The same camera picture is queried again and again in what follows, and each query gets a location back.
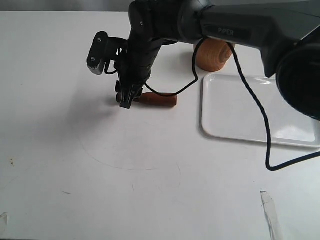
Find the white plastic tray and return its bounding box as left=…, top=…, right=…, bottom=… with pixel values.
left=201, top=73, right=320, bottom=149

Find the black cable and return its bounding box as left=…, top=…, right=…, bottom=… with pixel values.
left=103, top=37, right=320, bottom=172

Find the dark wooden pestle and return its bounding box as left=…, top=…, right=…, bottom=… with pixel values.
left=132, top=92, right=178, bottom=108

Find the clear tape piece left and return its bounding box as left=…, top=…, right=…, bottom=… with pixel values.
left=0, top=212, right=8, bottom=231

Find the wooden mortar cup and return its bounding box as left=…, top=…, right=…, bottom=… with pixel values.
left=195, top=38, right=232, bottom=72

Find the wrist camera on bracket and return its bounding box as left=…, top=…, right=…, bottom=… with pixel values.
left=86, top=31, right=119, bottom=76

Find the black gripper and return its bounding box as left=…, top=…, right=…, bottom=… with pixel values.
left=115, top=32, right=163, bottom=109

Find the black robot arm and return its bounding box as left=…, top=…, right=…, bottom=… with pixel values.
left=118, top=0, right=320, bottom=120

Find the clear tape strip right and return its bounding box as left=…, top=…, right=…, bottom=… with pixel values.
left=260, top=191, right=277, bottom=240

